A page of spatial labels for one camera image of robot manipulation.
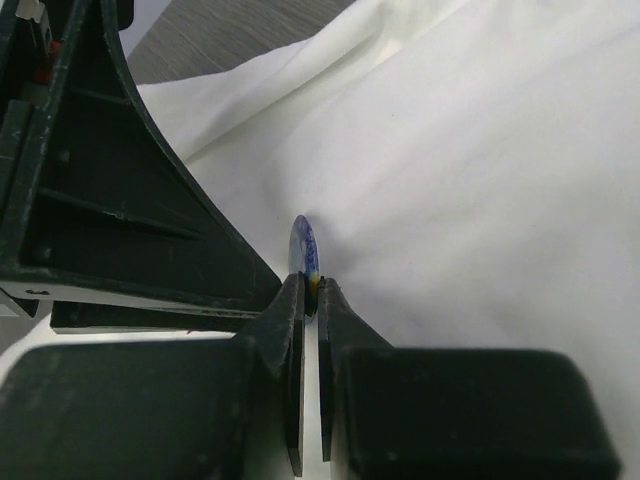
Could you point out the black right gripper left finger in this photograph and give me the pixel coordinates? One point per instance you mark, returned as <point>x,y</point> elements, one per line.
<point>180,409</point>

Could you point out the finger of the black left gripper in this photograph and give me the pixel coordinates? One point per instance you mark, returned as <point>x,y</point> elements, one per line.
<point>106,223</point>

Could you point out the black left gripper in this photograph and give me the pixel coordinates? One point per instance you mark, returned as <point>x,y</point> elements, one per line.
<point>64,58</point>

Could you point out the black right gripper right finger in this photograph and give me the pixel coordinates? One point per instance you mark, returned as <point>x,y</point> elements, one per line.
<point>417,413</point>

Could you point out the round blue badge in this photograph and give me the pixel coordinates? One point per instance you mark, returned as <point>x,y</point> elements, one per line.
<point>303,258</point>

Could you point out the white t-shirt flower print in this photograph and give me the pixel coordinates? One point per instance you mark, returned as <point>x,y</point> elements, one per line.
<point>470,170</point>

